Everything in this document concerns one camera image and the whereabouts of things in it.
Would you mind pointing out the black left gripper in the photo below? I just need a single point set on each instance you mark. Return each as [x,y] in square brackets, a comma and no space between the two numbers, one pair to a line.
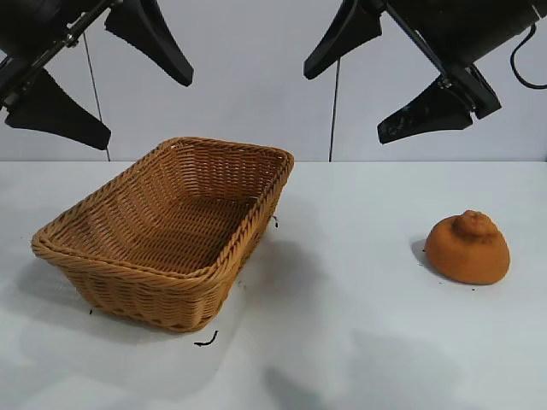
[25,25]

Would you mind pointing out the small black twig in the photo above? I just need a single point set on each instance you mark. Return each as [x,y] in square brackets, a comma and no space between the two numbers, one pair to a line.
[209,340]

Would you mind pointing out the brown woven wicker basket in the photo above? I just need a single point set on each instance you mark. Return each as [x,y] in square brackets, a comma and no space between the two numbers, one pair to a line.
[171,222]

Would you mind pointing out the orange bread bun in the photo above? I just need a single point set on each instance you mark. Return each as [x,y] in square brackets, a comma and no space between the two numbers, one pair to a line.
[466,256]

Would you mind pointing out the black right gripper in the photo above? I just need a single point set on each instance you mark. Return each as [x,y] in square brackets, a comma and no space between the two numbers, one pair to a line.
[461,25]

